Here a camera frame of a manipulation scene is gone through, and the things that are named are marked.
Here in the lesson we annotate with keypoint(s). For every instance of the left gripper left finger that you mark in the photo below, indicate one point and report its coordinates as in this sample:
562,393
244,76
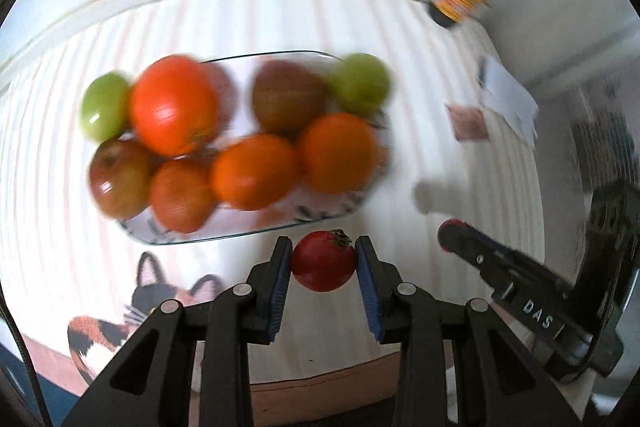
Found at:
149,381

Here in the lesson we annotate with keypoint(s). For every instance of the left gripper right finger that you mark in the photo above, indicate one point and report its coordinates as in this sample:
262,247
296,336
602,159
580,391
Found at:
498,381

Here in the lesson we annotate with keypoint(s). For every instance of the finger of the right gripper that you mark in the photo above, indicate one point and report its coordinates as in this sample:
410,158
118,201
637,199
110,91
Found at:
509,272

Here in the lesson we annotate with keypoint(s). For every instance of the small red tomato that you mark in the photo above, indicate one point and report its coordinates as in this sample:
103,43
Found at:
323,261

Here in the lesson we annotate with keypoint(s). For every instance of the green apple large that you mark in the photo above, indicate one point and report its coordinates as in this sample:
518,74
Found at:
360,84

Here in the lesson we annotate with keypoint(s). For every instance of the green apple small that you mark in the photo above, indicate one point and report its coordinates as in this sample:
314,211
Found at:
104,109

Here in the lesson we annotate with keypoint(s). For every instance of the striped cat print table mat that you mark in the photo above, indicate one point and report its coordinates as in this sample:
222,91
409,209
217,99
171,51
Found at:
61,258

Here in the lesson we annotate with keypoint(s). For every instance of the white paper sheet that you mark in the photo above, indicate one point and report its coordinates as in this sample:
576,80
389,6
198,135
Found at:
505,96

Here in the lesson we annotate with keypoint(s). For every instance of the dark red orange fruit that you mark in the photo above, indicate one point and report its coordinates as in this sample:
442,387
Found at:
180,196

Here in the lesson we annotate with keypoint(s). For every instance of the dark red apple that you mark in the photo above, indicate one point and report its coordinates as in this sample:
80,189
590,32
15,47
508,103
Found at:
119,177

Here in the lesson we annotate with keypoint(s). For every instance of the floral oval ceramic plate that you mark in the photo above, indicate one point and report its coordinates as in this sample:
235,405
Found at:
301,205

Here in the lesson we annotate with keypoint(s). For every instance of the orange right side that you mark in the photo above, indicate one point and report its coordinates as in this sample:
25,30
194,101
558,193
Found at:
338,152

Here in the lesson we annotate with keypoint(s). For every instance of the orange front middle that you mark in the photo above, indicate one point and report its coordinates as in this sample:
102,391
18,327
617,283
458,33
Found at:
255,173

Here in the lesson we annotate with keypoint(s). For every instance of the large orange top left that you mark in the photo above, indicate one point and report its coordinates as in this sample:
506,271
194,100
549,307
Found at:
173,108

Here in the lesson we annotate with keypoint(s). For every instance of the red yellow apple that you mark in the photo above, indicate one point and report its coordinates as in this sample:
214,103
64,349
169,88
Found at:
287,96

